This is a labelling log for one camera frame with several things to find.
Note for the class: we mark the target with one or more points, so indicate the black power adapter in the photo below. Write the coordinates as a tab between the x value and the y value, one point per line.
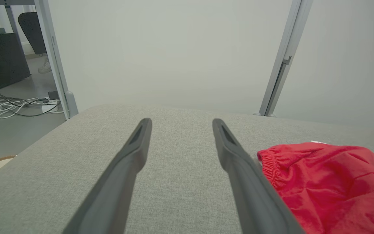
53	95

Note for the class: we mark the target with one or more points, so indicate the red shorts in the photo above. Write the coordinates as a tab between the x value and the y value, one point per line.
330	182

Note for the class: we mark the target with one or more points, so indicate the white power strip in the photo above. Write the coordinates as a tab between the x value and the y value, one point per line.
49	105

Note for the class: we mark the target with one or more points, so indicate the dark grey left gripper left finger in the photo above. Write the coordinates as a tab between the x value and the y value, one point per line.
115	188

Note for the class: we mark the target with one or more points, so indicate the black cabinet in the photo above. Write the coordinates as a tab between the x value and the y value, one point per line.
2	61

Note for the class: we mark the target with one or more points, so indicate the grey aluminium partition post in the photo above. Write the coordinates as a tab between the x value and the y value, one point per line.
286	48
52	48

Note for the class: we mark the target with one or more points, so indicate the white shoe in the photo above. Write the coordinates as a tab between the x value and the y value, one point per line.
45	67

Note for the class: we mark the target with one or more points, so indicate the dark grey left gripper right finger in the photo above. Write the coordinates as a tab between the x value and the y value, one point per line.
252	195

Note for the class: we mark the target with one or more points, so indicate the grey desk frame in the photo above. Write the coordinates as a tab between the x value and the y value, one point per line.
11	19

